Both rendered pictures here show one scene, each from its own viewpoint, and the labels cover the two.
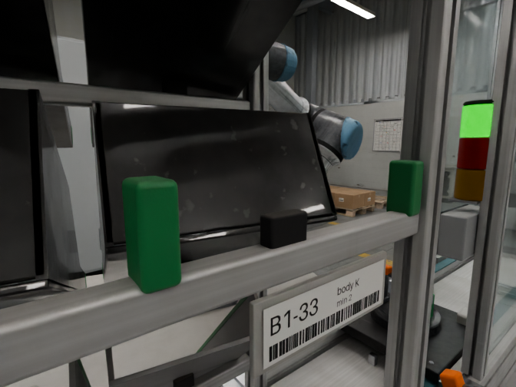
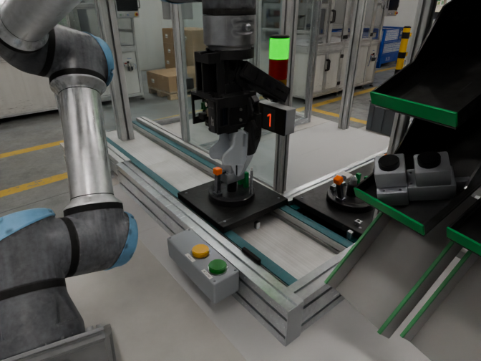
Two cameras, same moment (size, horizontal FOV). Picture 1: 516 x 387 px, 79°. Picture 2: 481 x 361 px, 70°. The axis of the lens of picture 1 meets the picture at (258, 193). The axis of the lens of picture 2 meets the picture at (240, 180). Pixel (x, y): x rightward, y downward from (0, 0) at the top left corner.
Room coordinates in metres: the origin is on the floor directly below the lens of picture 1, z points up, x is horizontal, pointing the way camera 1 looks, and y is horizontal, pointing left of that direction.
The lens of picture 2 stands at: (0.62, 0.58, 1.48)
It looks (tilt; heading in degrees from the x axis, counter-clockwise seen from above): 27 degrees down; 269
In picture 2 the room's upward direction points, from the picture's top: straight up
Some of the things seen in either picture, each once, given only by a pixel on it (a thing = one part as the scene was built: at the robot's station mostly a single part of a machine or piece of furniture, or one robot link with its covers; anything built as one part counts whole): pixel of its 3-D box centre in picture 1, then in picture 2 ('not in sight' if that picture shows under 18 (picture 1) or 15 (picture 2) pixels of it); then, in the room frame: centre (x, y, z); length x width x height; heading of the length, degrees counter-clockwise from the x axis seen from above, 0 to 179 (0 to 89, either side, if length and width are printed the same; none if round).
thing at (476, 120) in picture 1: (479, 121); (279, 48); (0.51, -0.35, 1.38); 0.05 x 0.05 x 0.05
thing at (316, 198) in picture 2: not in sight; (352, 188); (0.28, -0.29, 1.01); 0.24 x 0.24 x 0.13; 38
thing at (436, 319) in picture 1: (404, 314); (231, 192); (0.63, -0.32, 0.98); 0.14 x 0.14 x 0.02
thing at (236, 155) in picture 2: not in sight; (235, 156); (0.62, 0.06, 1.26); 0.06 x 0.03 x 0.09; 38
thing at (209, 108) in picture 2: not in sight; (226, 89); (0.63, 0.05, 1.37); 0.09 x 0.08 x 0.12; 38
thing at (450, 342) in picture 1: (403, 322); (231, 198); (0.63, -0.32, 0.96); 0.24 x 0.24 x 0.02; 38
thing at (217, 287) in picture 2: not in sight; (201, 262); (0.70, -0.06, 0.93); 0.21 x 0.07 x 0.06; 128
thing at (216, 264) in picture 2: not in sight; (217, 268); (0.66, -0.01, 0.96); 0.04 x 0.04 x 0.02
